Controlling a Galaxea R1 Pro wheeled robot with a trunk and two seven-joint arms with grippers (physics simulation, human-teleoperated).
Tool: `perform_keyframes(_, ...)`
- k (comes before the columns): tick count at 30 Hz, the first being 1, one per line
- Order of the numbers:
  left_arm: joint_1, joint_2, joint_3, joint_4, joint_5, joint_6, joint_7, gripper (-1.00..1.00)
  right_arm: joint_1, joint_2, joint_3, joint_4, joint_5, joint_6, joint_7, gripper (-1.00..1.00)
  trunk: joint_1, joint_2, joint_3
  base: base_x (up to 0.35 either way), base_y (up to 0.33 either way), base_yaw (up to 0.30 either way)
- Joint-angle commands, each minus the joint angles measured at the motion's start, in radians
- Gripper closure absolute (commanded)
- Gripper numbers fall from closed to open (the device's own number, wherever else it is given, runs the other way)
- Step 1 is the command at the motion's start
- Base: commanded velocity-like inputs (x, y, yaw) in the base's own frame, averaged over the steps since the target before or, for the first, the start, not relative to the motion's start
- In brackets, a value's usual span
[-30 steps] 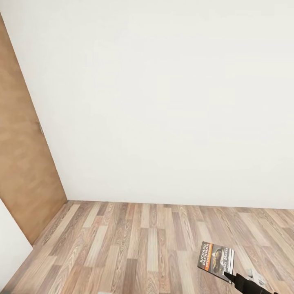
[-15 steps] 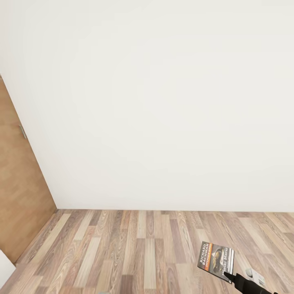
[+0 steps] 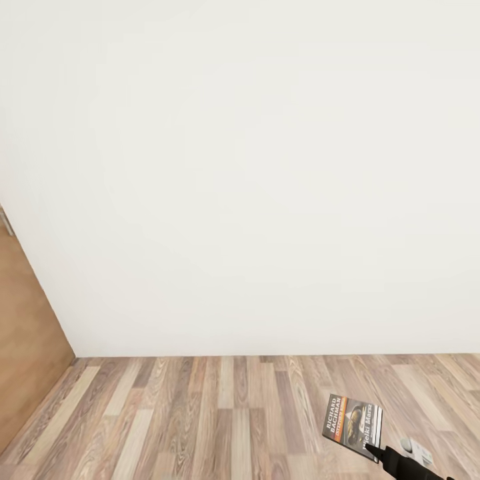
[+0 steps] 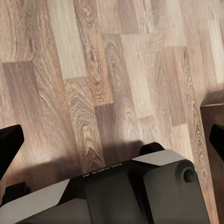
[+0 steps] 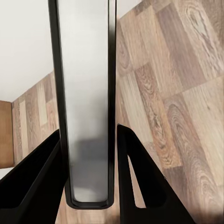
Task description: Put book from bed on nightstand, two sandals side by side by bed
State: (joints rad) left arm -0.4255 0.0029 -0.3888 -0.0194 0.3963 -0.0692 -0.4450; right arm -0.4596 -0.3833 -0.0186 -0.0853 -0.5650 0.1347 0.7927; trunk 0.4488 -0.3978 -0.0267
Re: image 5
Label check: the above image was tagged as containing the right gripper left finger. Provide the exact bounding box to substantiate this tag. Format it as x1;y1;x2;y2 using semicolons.
0;129;64;224

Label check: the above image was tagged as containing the hardback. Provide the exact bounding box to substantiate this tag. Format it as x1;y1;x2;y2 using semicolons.
48;0;118;210

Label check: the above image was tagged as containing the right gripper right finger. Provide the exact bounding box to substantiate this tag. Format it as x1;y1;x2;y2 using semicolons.
117;124;196;224

